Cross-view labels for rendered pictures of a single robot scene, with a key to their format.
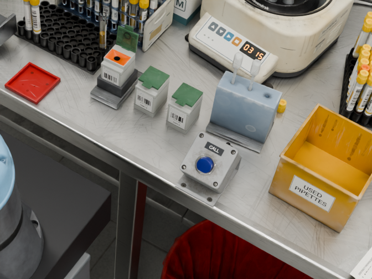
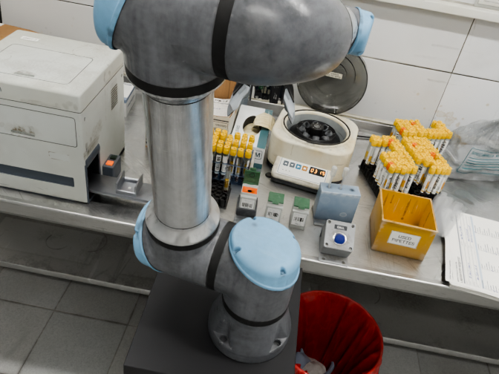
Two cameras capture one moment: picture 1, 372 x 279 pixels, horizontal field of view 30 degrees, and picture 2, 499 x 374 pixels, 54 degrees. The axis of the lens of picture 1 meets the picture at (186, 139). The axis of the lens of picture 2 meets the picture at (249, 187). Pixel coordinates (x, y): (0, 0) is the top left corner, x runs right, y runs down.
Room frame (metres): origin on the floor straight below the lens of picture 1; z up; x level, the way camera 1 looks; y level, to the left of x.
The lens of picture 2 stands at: (-0.08, 0.49, 1.68)
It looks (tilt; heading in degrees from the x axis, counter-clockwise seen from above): 37 degrees down; 339
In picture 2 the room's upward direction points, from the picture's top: 10 degrees clockwise
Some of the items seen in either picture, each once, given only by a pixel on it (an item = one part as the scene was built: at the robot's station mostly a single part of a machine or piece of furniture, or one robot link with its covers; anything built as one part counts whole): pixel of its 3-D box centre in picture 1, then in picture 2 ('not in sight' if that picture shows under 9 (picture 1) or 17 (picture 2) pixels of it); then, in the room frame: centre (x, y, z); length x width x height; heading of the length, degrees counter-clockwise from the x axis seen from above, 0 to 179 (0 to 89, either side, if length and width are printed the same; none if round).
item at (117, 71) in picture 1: (118, 69); (248, 199); (0.82, 0.13, 0.92); 0.05 x 0.04 x 0.06; 159
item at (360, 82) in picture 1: (355, 94); (387, 182); (0.84, -0.27, 0.93); 0.02 x 0.02 x 0.11
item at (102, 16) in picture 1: (102, 35); (226, 182); (0.88, 0.18, 0.93); 0.01 x 0.01 x 0.10
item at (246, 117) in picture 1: (244, 109); (335, 204); (0.77, -0.09, 0.93); 0.10 x 0.07 x 0.10; 74
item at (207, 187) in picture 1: (216, 155); (336, 234); (0.67, -0.05, 0.92); 0.13 x 0.07 x 0.08; 157
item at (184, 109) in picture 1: (184, 108); (299, 213); (0.77, 0.01, 0.91); 0.05 x 0.04 x 0.07; 157
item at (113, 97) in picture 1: (117, 81); (246, 208); (0.82, 0.14, 0.89); 0.09 x 0.05 x 0.04; 159
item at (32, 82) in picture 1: (32, 82); not in sight; (0.79, 0.28, 0.88); 0.07 x 0.07 x 0.01; 67
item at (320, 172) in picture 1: (329, 168); (401, 223); (0.68, -0.23, 0.93); 0.13 x 0.13 x 0.10; 65
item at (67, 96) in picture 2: not in sight; (56, 116); (1.06, 0.58, 1.03); 0.31 x 0.27 x 0.30; 67
